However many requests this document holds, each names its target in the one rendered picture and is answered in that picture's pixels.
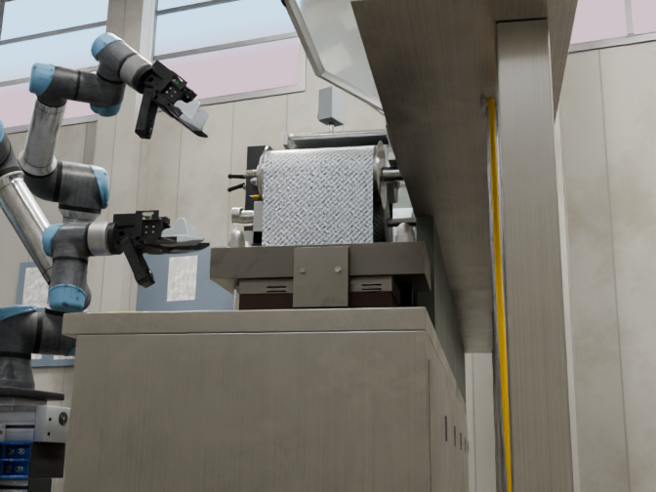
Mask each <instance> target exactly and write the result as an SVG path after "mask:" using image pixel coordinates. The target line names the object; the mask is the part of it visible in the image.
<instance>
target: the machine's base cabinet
mask: <svg viewBox="0 0 656 492"><path fill-rule="evenodd" d="M468 454H469V442H468V426H467V415H466V413H465V411H464V409H463V407H462V405H461V403H460V401H459V399H458V397H457V394H456V392H455V391H454V389H453V387H452V385H451V383H450V381H449V379H448V377H447V374H446V372H445V370H444V368H443V366H442V364H441V362H440V360H439V358H438V356H437V354H436V351H435V349H434V347H433V345H432V343H431V340H430V338H429V336H428V334H427V331H425V330H421V331H344V332H266V333H189V334H111V335H77V337H76V349H75V359H74V370H73V381H72V393H71V403H70V414H69V425H68V437H67V447H66V458H65V469H64V481H63V491H62V492H469V459H468Z"/></svg>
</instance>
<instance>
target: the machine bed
mask: <svg viewBox="0 0 656 492"><path fill-rule="evenodd" d="M421 330H425V331H427V334H428V336H429V338H430V341H431V343H432V345H433V347H434V349H435V351H436V354H437V356H438V358H439V360H440V362H441V364H442V366H443V368H444V370H445V372H446V374H447V377H448V379H449V381H450V383H451V385H452V387H453V389H454V391H455V392H456V394H457V397H458V399H459V401H460V403H461V405H462V407H463V409H464V411H465V413H466V415H467V407H466V404H465V402H464V399H463V398H462V395H461V393H460V390H459V388H458V386H457V383H456V381H455V378H454V376H453V373H452V371H451V368H450V366H449V363H448V361H447V359H446V356H445V354H444V351H443V349H442V346H441V344H440V341H439V339H438V338H437V335H436V333H435V330H434V328H433V325H432V323H431V319H430V316H429V314H428V312H427V309H426V308H425V307H362V308H306V309H250V310H195V311H139V312H83V313H64V314H63V320H62V329H61V333H62V334H63V335H65V336H67V337H70V338H74V339H76V337H77V335H111V334H189V333H266V332H344V331H421Z"/></svg>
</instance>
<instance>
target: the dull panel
mask: <svg viewBox="0 0 656 492"><path fill-rule="evenodd" d="M416 236H417V241H425V243H426V247H427V250H428V254H429V257H430V289H431V291H424V292H417V307H425V308H426V309H427V312H428V314H429V316H430V320H431V323H432V325H433V328H434V330H435V333H436V335H437V338H438V339H439V341H440V344H441V346H442V349H443V351H444V354H445V356H446V359H447V361H448V363H449V366H450V368H451V371H452V373H453V376H454V378H455V381H456V383H457V386H458V388H459V390H460V393H461V395H462V398H463V399H464V402H465V404H466V368H465V351H464V347H463V342H462V338H461V334H460V329H459V325H458V321H457V316H456V312H455V308H454V304H453V300H452V295H451V291H450V286H449V282H448V278H447V273H446V269H445V264H444V261H443V257H442V252H441V248H440V244H439V239H438V235H437V230H436V226H435V222H434V217H433V216H422V217H416Z"/></svg>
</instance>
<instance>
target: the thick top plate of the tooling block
mask: <svg viewBox="0 0 656 492"><path fill-rule="evenodd" d="M336 246H349V248H350V253H349V277H355V276H392V278H393V280H394V282H395V284H396V286H397V287H398V289H399V291H400V292H401V283H404V282H410V283H413V292H424V291H431V260H430V257H429V254H428V250H427V247H426V243H425V241H410V242H379V243H349V244H317V245H286V246H255V247H224V248H211V257H210V275H209V279H211V280H212V281H214V282H215V283H217V284H218V285H220V286H221V287H223V288H224V289H226V290H227V291H228V292H229V293H231V294H232V295H233V289H234V287H235V286H239V279H274V278H293V277H294V248H305V247H336Z"/></svg>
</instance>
